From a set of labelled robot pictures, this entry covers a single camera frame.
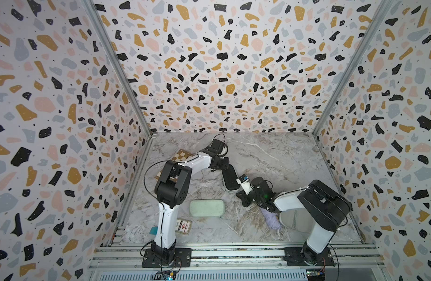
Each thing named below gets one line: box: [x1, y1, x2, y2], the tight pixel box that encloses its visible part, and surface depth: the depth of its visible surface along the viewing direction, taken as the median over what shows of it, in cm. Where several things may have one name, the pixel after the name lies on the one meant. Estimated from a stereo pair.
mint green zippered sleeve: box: [189, 199, 226, 218], surface depth 86 cm
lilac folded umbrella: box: [260, 207, 282, 230], surface depth 83 cm
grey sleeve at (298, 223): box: [279, 207, 316, 242], surface depth 83 cm
